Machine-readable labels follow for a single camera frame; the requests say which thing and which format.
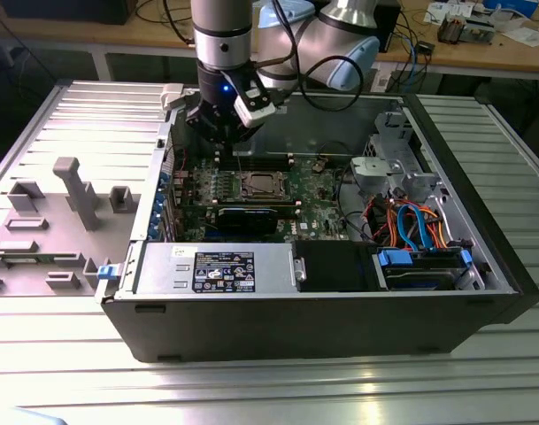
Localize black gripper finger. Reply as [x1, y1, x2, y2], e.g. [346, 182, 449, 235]
[216, 112, 250, 144]
[184, 104, 225, 144]

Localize black RAM slot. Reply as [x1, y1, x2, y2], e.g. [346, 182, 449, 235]
[218, 161, 293, 168]
[215, 202, 302, 213]
[218, 152, 293, 159]
[218, 157, 293, 164]
[218, 166, 293, 173]
[215, 197, 302, 206]

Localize white case latch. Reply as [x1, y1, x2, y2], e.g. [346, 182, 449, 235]
[159, 82, 187, 112]

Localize black graphics card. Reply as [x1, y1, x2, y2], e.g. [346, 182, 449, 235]
[214, 205, 280, 236]

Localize wooden desk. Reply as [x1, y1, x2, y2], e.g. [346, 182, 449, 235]
[0, 0, 539, 83]

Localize green motherboard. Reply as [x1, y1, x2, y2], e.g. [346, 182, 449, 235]
[162, 150, 374, 244]

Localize silver power supply unit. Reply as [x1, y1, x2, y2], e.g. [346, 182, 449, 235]
[135, 242, 297, 297]

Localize white label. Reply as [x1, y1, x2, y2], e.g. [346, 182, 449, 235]
[369, 66, 395, 92]

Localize black monitor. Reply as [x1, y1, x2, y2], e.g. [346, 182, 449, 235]
[0, 0, 131, 26]

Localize black plastic shroud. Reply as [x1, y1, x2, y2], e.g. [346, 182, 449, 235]
[295, 241, 379, 293]

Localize black box on desk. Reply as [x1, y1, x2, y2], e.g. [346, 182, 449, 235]
[376, 0, 403, 54]

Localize grey parts rack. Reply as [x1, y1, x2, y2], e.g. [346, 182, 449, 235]
[0, 155, 142, 298]

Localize black PC case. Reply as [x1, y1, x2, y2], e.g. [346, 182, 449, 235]
[93, 81, 539, 365]

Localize hard disk blue carrier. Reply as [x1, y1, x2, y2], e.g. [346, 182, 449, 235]
[374, 247, 474, 292]

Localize metal heat sink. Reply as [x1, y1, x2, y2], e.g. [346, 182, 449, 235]
[436, 12, 464, 45]

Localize grey device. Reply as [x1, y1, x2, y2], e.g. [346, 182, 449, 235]
[463, 17, 496, 45]

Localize blue box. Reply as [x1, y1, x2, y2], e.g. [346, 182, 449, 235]
[483, 0, 539, 14]

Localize white papers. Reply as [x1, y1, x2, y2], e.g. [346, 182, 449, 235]
[503, 26, 539, 49]

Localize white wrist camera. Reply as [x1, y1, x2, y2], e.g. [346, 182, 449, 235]
[227, 69, 278, 130]

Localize black camera cable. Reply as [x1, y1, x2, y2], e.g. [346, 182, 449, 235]
[271, 0, 366, 112]

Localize red wire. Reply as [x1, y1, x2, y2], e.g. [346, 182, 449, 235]
[364, 197, 389, 241]

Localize orange wire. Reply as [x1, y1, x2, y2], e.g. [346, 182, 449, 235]
[417, 205, 448, 249]
[385, 200, 402, 243]

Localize blue flat wire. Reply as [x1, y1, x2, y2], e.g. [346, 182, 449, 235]
[396, 204, 419, 250]
[409, 203, 435, 253]

